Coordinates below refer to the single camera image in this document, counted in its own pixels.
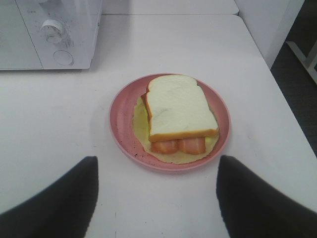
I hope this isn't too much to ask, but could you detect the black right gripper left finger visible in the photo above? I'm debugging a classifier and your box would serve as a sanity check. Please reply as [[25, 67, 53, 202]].
[[0, 156, 99, 238]]

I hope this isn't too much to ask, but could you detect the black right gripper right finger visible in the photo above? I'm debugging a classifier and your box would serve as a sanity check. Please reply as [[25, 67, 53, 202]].
[[216, 155, 317, 238]]

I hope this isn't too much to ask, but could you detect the pink round plate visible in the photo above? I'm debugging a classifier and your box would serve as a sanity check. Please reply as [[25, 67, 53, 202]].
[[109, 73, 231, 173]]

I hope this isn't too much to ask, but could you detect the yellow-green lettuce leaf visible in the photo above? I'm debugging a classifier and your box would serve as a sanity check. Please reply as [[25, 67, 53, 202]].
[[132, 97, 219, 164]]

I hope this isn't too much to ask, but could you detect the white bread slice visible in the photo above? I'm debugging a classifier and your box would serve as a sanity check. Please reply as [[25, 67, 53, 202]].
[[145, 74, 219, 142]]

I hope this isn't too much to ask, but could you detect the round door release button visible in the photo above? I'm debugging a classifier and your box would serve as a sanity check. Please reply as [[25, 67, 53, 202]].
[[53, 51, 73, 65]]

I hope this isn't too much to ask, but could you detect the white microwave oven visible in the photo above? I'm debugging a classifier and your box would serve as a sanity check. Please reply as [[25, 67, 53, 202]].
[[0, 0, 103, 70]]

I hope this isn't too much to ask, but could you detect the white lower timer knob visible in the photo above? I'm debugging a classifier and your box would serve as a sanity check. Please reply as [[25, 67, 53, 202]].
[[41, 19, 65, 44]]

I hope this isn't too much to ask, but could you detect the white table leg frame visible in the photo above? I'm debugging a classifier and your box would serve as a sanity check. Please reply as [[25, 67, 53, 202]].
[[286, 41, 317, 84]]

